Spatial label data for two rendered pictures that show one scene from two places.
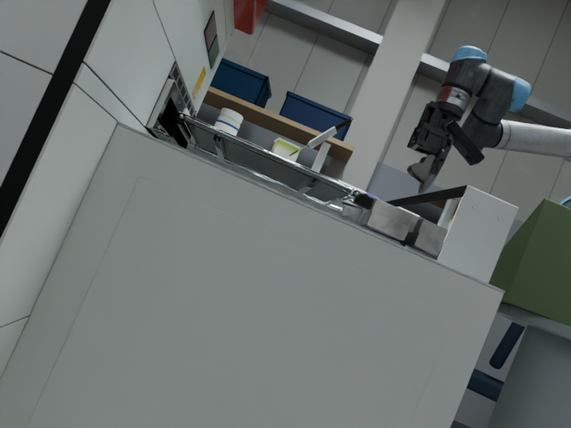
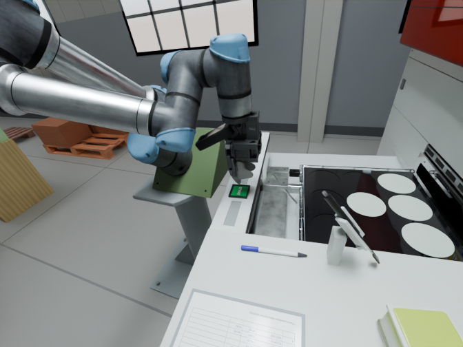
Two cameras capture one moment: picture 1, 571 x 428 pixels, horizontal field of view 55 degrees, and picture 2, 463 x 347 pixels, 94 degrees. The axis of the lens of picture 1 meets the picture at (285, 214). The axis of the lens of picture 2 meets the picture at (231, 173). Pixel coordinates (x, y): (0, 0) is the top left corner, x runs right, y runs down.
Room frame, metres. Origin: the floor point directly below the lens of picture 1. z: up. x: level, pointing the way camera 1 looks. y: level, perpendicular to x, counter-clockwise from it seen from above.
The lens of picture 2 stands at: (1.73, -0.10, 1.39)
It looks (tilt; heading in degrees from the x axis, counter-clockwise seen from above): 36 degrees down; 203
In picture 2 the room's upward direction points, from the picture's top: 8 degrees counter-clockwise
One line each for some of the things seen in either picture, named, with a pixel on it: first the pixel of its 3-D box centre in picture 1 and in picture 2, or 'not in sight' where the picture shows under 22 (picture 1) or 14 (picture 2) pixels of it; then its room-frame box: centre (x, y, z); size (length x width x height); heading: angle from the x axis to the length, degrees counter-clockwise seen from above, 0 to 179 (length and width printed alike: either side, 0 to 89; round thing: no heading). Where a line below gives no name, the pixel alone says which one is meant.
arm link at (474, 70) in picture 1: (465, 73); (229, 66); (1.27, -0.26, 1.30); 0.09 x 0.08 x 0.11; 88
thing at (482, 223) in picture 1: (421, 234); (249, 183); (1.15, -0.28, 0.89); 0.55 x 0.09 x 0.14; 4
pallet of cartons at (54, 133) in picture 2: not in sight; (91, 129); (-0.51, -3.23, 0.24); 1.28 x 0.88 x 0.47; 87
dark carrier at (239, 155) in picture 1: (264, 166); (366, 204); (1.19, 0.08, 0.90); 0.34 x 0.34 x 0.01; 4
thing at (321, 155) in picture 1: (318, 147); (347, 239); (1.44, -0.01, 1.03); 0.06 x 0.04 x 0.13; 94
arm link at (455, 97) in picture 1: (452, 102); (235, 103); (1.27, -0.26, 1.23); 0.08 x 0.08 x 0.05
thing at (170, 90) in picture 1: (174, 126); (450, 208); (1.16, 0.29, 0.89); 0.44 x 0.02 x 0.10; 4
